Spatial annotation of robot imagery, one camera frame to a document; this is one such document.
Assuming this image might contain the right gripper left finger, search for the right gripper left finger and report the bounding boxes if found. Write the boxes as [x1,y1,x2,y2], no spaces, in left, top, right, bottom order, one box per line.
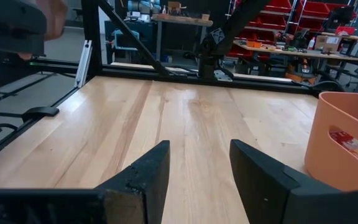
[94,139,171,224]

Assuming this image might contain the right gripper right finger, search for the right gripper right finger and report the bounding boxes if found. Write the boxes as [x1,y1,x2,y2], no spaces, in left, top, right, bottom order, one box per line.
[229,138,341,224]

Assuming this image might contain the orange plastic basket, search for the orange plastic basket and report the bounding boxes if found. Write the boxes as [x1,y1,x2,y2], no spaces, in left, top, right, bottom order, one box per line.
[303,91,358,192]

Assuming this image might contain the red Orville popcorn bag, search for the red Orville popcorn bag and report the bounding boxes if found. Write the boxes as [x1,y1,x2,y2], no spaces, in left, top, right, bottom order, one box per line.
[328,130,358,164]

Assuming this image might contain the black clamp foot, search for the black clamp foot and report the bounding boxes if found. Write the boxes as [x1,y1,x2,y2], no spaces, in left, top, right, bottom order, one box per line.
[21,106,60,123]

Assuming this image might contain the silver aluminium profile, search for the silver aluminium profile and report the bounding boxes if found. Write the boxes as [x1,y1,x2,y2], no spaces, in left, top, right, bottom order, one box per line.
[74,39,93,89]

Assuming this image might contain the long wooden work table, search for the long wooden work table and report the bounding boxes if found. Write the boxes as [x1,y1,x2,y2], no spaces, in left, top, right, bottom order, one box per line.
[232,39,358,91]

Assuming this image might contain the cardboard box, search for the cardboard box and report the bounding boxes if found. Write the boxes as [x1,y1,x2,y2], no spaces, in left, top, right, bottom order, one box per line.
[314,34,342,52]

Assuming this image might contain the wooden-top workbench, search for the wooden-top workbench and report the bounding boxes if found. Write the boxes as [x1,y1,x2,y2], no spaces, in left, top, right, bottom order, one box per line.
[150,12,214,60]

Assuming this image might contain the red storage bins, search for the red storage bins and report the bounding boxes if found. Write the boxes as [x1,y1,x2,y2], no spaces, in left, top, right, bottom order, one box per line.
[227,0,358,60]

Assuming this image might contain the person's hand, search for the person's hand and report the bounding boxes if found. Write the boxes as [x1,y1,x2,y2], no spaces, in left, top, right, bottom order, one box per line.
[17,0,69,60]

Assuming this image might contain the black blocky device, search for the black blocky device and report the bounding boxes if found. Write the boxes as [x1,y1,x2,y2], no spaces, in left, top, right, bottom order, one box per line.
[0,0,48,56]

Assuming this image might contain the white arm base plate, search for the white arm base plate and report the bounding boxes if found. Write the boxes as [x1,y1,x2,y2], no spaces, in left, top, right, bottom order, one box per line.
[213,69,234,83]

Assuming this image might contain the teal frame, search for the teal frame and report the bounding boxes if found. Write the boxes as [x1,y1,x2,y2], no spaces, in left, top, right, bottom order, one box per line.
[110,29,140,52]

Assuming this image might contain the black metal table frame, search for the black metal table frame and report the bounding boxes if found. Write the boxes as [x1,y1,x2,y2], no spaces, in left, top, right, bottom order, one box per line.
[0,0,323,166]

